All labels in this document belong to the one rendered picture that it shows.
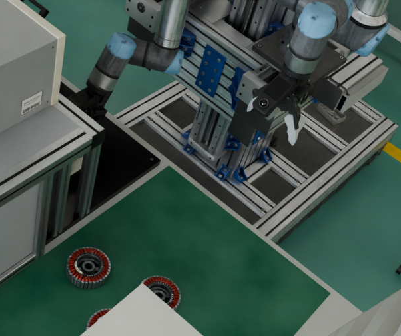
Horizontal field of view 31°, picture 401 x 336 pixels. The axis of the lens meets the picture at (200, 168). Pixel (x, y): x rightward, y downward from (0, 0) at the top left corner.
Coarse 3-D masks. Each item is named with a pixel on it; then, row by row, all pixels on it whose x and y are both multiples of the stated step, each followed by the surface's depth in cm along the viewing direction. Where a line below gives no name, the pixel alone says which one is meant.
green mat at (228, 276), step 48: (144, 192) 210; (192, 192) 215; (96, 240) 195; (144, 240) 199; (192, 240) 203; (240, 240) 206; (0, 288) 179; (48, 288) 182; (96, 288) 185; (192, 288) 192; (240, 288) 195; (288, 288) 199
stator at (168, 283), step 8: (144, 280) 186; (152, 280) 186; (160, 280) 187; (168, 280) 187; (152, 288) 187; (160, 288) 188; (168, 288) 186; (176, 288) 186; (160, 296) 186; (168, 296) 187; (176, 296) 184; (168, 304) 183; (176, 304) 183
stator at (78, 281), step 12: (84, 252) 188; (96, 252) 188; (72, 264) 184; (84, 264) 186; (96, 264) 189; (108, 264) 186; (72, 276) 182; (84, 276) 182; (96, 276) 183; (108, 276) 187; (84, 288) 183
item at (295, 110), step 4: (292, 104) 170; (296, 104) 170; (292, 108) 171; (296, 108) 170; (288, 112) 172; (292, 112) 171; (296, 112) 170; (300, 112) 172; (296, 116) 171; (296, 120) 172; (296, 124) 172; (296, 128) 173
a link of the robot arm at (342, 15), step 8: (304, 0) 165; (312, 0) 164; (320, 0) 164; (328, 0) 163; (336, 0) 164; (344, 0) 165; (296, 8) 167; (336, 8) 162; (344, 8) 164; (352, 8) 167; (336, 16) 161; (344, 16) 164; (344, 24) 167
